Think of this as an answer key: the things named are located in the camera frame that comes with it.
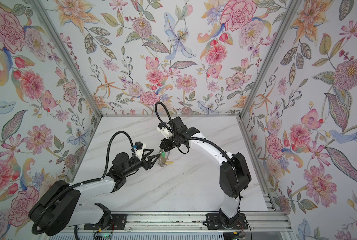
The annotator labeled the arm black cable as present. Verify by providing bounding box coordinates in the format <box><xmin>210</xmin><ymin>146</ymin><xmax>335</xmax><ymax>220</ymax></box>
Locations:
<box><xmin>101</xmin><ymin>131</ymin><xmax>135</xmax><ymax>179</ymax></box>
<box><xmin>154</xmin><ymin>101</ymin><xmax>174</xmax><ymax>134</ymax></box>

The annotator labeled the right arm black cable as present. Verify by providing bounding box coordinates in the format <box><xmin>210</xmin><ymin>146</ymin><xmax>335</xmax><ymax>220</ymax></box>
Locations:
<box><xmin>154</xmin><ymin>101</ymin><xmax>174</xmax><ymax>134</ymax></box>

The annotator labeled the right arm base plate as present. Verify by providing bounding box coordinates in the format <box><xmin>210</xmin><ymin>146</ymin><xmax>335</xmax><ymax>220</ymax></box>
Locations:
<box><xmin>202</xmin><ymin>213</ymin><xmax>249</xmax><ymax>230</ymax></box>

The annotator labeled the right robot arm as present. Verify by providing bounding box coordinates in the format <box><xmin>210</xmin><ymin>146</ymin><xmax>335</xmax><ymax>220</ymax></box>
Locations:
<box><xmin>157</xmin><ymin>117</ymin><xmax>252</xmax><ymax>224</ymax></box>

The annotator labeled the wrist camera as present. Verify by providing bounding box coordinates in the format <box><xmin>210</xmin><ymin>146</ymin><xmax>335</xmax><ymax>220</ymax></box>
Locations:
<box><xmin>157</xmin><ymin>123</ymin><xmax>172</xmax><ymax>139</ymax></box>
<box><xmin>132</xmin><ymin>141</ymin><xmax>146</xmax><ymax>161</ymax></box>

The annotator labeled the aluminium front rail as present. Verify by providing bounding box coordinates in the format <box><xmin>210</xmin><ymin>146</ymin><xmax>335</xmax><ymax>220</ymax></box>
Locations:
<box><xmin>50</xmin><ymin>212</ymin><xmax>295</xmax><ymax>240</ymax></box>

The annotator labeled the metal keyring disc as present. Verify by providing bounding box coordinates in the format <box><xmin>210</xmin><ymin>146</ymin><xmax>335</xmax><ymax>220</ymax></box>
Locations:
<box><xmin>158</xmin><ymin>150</ymin><xmax>170</xmax><ymax>167</ymax></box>

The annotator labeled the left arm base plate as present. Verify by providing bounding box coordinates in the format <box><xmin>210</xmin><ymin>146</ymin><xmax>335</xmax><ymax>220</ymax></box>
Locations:
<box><xmin>83</xmin><ymin>214</ymin><xmax>127</xmax><ymax>231</ymax></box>

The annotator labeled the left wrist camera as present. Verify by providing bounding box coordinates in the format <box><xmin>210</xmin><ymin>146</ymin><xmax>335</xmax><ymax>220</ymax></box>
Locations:
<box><xmin>132</xmin><ymin>141</ymin><xmax>146</xmax><ymax>161</ymax></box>

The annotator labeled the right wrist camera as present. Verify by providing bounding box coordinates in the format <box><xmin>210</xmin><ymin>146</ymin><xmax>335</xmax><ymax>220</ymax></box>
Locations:
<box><xmin>157</xmin><ymin>123</ymin><xmax>172</xmax><ymax>139</ymax></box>

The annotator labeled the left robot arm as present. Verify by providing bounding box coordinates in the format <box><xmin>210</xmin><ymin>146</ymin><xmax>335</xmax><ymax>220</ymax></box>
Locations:
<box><xmin>28</xmin><ymin>149</ymin><xmax>160</xmax><ymax>237</ymax></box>

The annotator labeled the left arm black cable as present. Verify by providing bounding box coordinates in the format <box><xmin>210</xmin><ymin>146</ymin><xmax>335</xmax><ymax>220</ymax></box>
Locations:
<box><xmin>101</xmin><ymin>131</ymin><xmax>135</xmax><ymax>179</ymax></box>

